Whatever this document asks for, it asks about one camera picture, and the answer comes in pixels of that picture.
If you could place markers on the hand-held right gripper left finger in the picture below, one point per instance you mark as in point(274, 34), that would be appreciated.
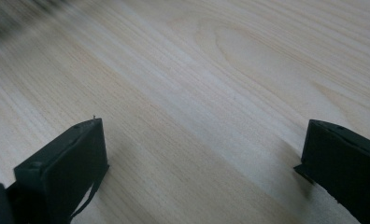
point(61, 174)

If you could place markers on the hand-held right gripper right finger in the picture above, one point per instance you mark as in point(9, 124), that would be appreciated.
point(345, 168)

